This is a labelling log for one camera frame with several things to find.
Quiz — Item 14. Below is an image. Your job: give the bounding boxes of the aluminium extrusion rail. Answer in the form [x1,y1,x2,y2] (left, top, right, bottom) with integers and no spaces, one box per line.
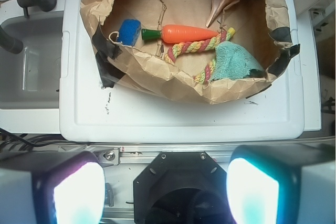
[56,136,335,166]

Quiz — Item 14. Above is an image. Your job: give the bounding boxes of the grey sink basin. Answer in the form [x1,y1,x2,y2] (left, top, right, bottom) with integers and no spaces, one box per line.
[1,11,63,109]

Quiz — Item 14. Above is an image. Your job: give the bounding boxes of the teal blue cloth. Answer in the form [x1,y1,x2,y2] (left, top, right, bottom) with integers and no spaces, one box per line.
[210,41,265,81]

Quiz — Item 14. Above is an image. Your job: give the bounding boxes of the black cables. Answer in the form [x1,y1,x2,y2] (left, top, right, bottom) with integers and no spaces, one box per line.
[0,126,66,154]

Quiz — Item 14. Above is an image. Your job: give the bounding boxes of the brown paper bag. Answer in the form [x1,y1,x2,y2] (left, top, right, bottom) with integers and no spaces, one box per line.
[80,0,300,104]

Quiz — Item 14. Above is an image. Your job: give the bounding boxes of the white plastic bin lid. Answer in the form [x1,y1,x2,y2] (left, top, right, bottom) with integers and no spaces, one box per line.
[59,0,305,145]

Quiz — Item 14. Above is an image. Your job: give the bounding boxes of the multicolour rope toy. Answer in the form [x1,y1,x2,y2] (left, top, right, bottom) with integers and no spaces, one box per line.
[163,27,236,84]

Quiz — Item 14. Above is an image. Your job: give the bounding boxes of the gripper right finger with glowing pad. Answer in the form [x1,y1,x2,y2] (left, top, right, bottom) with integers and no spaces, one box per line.
[226,144,335,223]

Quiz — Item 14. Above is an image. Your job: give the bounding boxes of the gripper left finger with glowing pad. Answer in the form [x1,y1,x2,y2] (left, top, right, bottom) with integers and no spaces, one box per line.
[1,151,105,223]

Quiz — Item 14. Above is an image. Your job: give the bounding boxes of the blue sponge with string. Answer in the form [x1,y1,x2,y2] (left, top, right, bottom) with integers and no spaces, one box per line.
[108,19,141,47]

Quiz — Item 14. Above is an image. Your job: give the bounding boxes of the orange toy carrot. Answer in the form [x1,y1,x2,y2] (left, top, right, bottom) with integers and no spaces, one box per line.
[141,25,219,44]

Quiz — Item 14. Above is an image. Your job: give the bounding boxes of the black octagonal mount plate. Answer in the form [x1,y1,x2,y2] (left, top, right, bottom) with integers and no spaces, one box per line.
[133,152,235,223]

